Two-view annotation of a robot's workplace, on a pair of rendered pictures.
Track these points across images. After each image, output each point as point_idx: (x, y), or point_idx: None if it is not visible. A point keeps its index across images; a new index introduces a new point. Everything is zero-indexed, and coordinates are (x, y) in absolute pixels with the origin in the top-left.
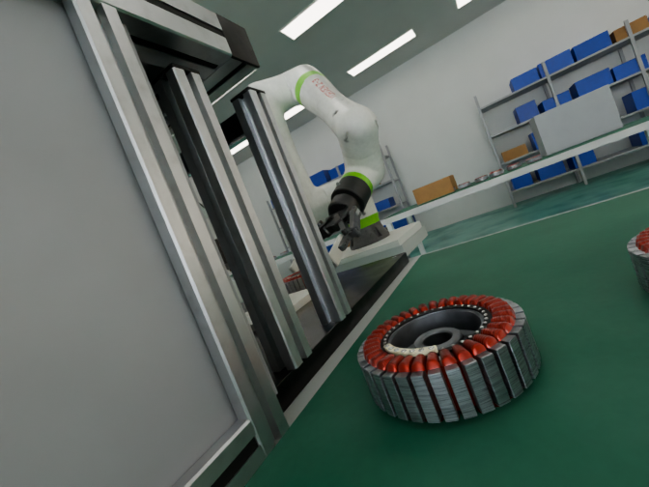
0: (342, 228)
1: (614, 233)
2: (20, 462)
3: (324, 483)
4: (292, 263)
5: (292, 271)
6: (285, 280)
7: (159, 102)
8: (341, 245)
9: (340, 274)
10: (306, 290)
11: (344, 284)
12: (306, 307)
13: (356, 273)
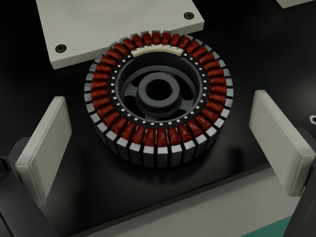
0: (19, 202)
1: None
2: None
3: None
4: (272, 101)
5: (254, 100)
6: (156, 32)
7: None
8: (22, 140)
9: (101, 170)
10: (75, 42)
11: (5, 82)
12: (23, 8)
13: (14, 145)
